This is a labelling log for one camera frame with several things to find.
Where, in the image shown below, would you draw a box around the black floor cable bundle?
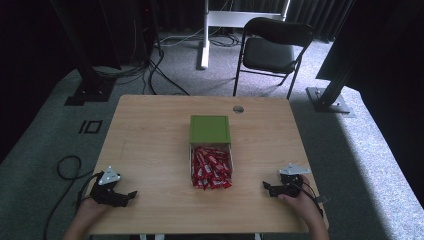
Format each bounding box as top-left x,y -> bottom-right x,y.
93,46 -> 191,98

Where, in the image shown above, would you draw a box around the green box lid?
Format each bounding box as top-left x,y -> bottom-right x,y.
188,114 -> 232,145

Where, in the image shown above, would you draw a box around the pile of red snack packets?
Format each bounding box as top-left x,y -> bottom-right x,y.
191,145 -> 233,191

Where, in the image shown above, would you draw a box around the person's right hand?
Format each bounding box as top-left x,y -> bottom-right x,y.
277,174 -> 324,222

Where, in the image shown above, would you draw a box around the black folding chair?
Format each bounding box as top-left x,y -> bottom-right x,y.
232,16 -> 315,101

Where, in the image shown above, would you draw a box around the white desk frame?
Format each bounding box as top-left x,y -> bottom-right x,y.
199,0 -> 292,70

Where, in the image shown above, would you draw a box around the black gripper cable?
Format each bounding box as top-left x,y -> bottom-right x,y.
297,181 -> 325,218

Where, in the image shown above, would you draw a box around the open pale drawer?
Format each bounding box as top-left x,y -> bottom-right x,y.
188,142 -> 235,188

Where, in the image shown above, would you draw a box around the black metal stand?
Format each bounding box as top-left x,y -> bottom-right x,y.
305,0 -> 356,116
49,0 -> 118,107

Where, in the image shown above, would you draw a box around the white floor cables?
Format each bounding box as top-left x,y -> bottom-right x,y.
159,25 -> 242,48

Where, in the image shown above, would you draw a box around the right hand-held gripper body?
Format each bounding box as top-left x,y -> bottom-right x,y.
275,162 -> 312,198

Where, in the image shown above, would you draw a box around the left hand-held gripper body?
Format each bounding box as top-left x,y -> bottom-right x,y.
88,165 -> 127,208

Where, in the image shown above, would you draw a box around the dark curtain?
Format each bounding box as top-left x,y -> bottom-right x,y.
156,0 -> 355,44

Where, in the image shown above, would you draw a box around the black cable on floor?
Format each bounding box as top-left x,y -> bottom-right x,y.
42,154 -> 101,240

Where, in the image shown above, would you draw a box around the person's left hand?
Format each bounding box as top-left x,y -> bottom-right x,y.
77,196 -> 112,224

